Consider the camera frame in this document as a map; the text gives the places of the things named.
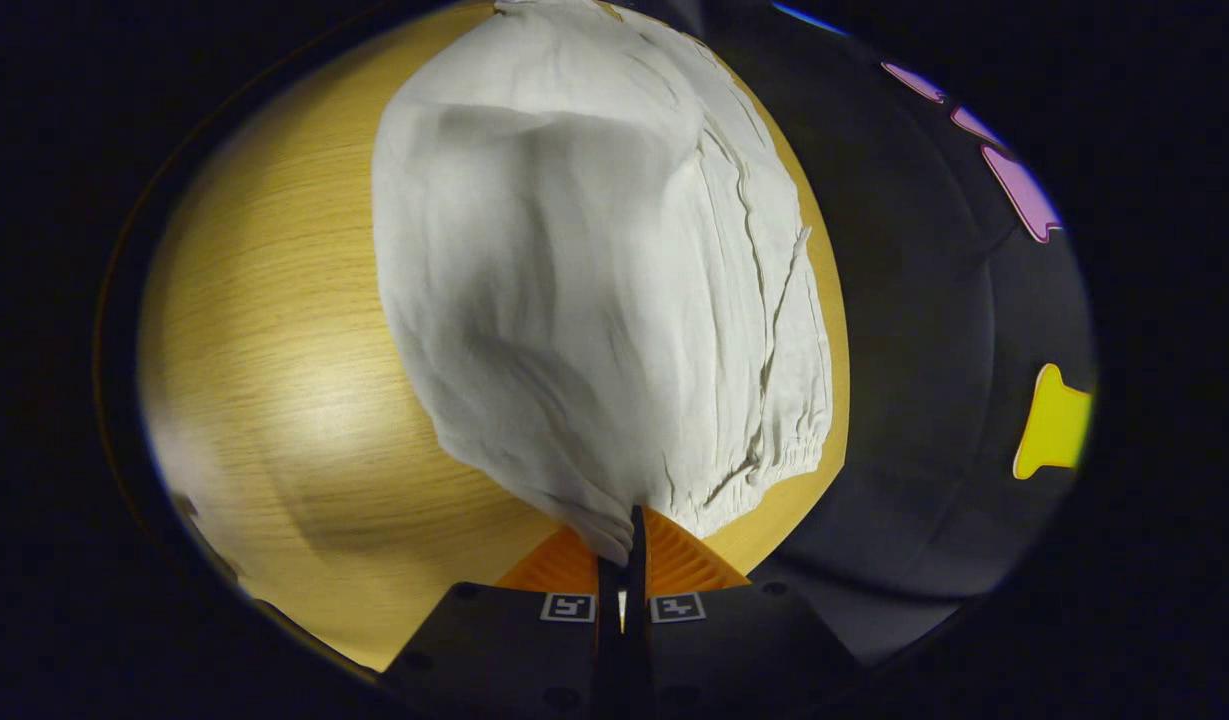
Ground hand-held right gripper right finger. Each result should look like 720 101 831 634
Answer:
624 504 867 720

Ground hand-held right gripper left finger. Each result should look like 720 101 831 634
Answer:
379 525 625 720

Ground white jeans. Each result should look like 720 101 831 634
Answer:
371 0 835 567

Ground black backdrop cloth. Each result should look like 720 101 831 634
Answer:
614 0 1097 669

